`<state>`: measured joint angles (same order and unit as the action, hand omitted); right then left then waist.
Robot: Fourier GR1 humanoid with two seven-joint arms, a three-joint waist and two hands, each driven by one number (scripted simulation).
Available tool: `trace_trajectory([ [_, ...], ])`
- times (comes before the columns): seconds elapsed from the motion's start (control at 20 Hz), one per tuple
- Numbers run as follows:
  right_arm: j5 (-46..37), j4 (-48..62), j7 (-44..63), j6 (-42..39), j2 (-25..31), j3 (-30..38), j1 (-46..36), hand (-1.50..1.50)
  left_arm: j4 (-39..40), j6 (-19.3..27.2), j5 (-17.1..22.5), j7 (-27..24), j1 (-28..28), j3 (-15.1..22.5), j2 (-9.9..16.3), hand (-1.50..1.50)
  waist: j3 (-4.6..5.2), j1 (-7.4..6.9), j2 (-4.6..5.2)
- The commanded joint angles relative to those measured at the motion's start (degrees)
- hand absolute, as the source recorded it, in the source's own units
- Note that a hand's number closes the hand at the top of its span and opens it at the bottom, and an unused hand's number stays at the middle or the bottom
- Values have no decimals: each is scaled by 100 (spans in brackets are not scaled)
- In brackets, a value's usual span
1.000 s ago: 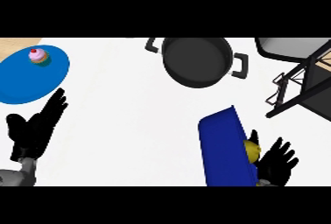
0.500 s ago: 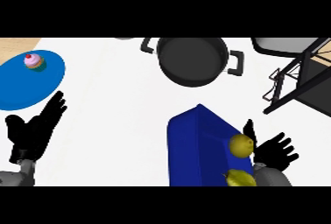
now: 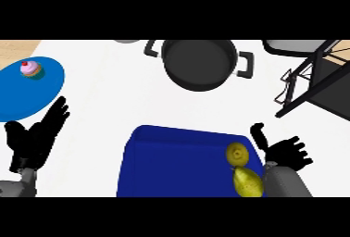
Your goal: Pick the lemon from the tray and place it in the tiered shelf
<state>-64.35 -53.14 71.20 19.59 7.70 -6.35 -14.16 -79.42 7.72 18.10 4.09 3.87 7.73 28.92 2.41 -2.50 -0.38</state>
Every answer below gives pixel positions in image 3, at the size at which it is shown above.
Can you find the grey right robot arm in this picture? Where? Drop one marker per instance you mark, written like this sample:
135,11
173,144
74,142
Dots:
285,182

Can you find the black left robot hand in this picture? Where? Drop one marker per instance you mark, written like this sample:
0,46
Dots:
37,135

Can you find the round yellow lemon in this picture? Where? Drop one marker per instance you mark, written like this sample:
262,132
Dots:
238,153

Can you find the grey round object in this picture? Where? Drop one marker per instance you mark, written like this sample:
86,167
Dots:
126,41

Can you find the pink frosted cupcake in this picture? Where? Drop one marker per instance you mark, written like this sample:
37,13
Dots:
31,69

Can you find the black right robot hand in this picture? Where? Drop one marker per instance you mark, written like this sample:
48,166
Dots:
285,154

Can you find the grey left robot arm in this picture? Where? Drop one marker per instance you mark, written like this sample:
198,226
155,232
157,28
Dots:
21,183

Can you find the dark blue tray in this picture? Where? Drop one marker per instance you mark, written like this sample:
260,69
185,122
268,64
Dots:
178,163

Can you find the blue round plate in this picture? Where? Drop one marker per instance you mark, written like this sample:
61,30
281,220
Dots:
28,89

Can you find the yellow-green pear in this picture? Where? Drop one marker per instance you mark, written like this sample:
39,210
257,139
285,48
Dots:
249,182

